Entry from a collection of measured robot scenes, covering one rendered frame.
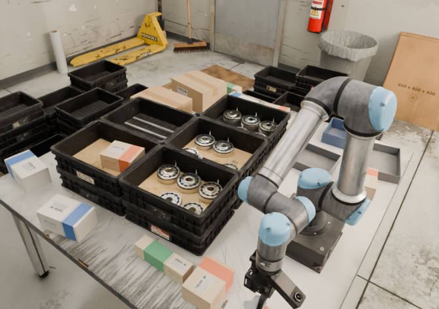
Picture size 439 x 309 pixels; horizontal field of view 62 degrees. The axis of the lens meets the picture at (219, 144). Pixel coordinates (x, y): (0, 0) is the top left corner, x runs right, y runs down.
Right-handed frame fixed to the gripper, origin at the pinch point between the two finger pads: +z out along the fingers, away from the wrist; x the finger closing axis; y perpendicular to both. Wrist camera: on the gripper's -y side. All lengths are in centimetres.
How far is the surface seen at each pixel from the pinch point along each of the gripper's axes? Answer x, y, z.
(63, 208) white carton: 8, 92, 8
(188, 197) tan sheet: -26, 52, 4
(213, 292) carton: 0.6, 19.4, 9.7
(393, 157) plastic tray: -130, -9, 17
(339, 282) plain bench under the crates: -35.2, -13.0, 17.3
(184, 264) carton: -2.9, 35.3, 11.1
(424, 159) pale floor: -258, -24, 87
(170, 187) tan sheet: -26, 62, 4
